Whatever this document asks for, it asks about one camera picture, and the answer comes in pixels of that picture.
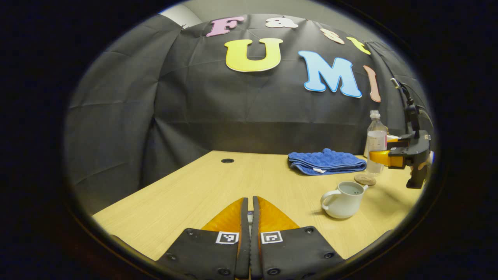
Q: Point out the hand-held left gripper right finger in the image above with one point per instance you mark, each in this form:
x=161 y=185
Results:
x=255 y=241

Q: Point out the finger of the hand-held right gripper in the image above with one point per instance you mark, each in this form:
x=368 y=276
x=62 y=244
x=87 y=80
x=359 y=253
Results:
x=398 y=142
x=395 y=160

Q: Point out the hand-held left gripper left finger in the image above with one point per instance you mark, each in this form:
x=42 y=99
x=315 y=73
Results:
x=244 y=241

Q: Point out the clear plastic water bottle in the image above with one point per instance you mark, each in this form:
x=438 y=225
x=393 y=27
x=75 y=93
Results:
x=375 y=140

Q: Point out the round wooden coaster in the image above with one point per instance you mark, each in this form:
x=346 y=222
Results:
x=363 y=180

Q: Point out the white ceramic teacup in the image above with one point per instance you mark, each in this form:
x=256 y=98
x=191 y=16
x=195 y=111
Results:
x=342 y=204

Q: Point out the blue folded towel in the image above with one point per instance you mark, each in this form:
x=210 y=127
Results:
x=327 y=161

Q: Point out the black backdrop cloth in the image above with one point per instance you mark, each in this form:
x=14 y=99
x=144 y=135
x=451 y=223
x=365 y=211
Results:
x=194 y=116

